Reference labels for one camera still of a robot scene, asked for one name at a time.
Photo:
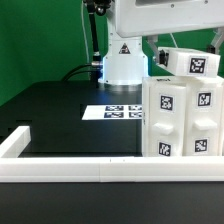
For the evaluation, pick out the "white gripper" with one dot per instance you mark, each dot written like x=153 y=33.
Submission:
x=154 y=17

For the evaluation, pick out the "white cabinet top block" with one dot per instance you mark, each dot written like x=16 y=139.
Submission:
x=188 y=62

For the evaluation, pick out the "white cabinet body box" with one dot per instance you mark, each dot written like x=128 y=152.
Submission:
x=181 y=81

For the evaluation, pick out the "white base marker sheet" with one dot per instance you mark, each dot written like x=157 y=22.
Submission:
x=112 y=112

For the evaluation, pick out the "white U-shaped workspace fence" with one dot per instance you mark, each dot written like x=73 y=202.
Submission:
x=14 y=168

